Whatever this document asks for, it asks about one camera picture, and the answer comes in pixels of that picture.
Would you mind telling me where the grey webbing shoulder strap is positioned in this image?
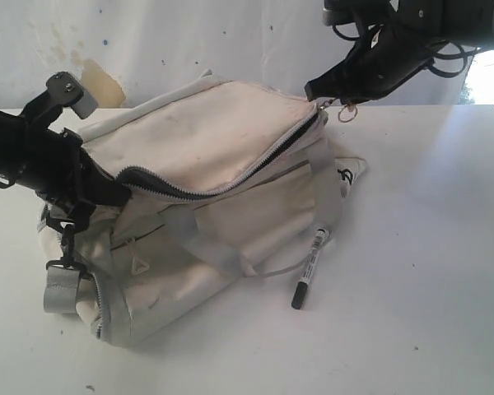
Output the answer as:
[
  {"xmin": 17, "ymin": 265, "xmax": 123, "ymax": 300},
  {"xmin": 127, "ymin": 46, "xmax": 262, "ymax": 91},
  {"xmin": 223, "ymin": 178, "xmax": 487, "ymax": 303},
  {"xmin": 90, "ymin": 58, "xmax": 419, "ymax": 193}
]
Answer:
[{"xmin": 43, "ymin": 263, "xmax": 90, "ymax": 317}]

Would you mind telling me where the gold zipper pull ring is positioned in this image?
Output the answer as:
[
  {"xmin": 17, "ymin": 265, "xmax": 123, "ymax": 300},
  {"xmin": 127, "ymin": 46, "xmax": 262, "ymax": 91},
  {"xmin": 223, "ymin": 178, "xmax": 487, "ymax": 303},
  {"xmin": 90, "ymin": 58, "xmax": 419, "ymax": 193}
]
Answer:
[{"xmin": 338, "ymin": 102, "xmax": 358, "ymax": 124}]

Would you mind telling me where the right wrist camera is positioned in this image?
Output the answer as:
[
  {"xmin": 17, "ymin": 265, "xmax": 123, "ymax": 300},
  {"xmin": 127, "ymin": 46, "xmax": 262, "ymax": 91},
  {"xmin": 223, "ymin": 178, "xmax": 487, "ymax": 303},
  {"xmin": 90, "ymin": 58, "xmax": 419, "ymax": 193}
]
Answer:
[{"xmin": 322, "ymin": 0, "xmax": 357, "ymax": 26}]

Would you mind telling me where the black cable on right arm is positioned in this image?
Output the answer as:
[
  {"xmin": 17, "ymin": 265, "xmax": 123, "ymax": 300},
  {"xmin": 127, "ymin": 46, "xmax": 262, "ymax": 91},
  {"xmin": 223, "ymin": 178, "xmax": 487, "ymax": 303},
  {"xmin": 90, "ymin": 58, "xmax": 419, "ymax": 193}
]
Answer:
[{"xmin": 329, "ymin": 16, "xmax": 482, "ymax": 79}]

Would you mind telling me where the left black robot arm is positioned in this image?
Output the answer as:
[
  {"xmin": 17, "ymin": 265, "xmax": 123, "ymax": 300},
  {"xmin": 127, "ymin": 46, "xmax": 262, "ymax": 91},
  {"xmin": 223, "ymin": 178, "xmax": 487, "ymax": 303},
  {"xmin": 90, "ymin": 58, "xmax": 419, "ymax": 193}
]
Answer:
[{"xmin": 0, "ymin": 108, "xmax": 131, "ymax": 231}]

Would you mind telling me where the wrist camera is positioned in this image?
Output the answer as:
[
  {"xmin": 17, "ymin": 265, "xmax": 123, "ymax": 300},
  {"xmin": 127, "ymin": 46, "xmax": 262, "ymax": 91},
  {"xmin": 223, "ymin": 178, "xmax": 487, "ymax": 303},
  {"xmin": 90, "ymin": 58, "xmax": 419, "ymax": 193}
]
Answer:
[
  {"xmin": 322, "ymin": 0, "xmax": 357, "ymax": 26},
  {"xmin": 46, "ymin": 72, "xmax": 98, "ymax": 119}
]

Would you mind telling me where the black plastic strap clip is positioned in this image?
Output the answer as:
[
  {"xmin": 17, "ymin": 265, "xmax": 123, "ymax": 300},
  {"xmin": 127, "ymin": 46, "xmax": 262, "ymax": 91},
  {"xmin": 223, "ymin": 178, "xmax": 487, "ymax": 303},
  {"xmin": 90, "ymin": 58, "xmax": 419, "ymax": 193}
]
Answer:
[{"xmin": 45, "ymin": 214, "xmax": 91, "ymax": 279}]

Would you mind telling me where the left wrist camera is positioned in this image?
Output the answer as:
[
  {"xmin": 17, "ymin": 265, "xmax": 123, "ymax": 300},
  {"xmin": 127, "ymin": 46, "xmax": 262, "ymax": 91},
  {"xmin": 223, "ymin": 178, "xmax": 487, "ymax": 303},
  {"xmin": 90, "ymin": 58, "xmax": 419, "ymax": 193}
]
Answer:
[{"xmin": 46, "ymin": 72, "xmax": 98, "ymax": 119}]

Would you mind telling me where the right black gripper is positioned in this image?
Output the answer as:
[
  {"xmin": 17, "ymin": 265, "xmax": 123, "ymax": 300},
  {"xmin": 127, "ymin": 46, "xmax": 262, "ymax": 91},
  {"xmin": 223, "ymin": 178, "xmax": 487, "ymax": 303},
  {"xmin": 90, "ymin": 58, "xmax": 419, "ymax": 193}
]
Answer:
[{"xmin": 304, "ymin": 22, "xmax": 436, "ymax": 105}]

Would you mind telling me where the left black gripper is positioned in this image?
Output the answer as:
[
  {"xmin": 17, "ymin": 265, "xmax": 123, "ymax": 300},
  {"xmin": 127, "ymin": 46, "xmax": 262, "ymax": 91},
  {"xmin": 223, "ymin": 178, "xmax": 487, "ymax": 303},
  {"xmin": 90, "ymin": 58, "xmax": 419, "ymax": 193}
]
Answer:
[{"xmin": 0, "ymin": 110, "xmax": 131, "ymax": 233}]

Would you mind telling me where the white marker with black cap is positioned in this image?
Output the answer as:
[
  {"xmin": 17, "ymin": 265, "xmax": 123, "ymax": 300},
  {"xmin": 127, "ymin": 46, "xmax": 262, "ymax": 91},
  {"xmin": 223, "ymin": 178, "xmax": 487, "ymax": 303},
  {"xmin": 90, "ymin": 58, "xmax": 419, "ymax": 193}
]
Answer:
[{"xmin": 291, "ymin": 228, "xmax": 330, "ymax": 310}]

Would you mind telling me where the right silver black robot arm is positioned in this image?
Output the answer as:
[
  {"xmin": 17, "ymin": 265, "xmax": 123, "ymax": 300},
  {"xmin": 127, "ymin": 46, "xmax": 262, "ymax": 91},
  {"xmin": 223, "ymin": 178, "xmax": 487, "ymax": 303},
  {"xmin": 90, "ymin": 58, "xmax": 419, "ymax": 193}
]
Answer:
[{"xmin": 305, "ymin": 1, "xmax": 494, "ymax": 105}]

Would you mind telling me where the white fabric duffel bag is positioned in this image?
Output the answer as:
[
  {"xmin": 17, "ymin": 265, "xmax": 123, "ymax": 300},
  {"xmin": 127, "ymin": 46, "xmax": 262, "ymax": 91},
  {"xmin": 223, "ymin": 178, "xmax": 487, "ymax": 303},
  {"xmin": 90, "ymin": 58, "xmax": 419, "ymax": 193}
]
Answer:
[{"xmin": 38, "ymin": 72, "xmax": 367, "ymax": 347}]

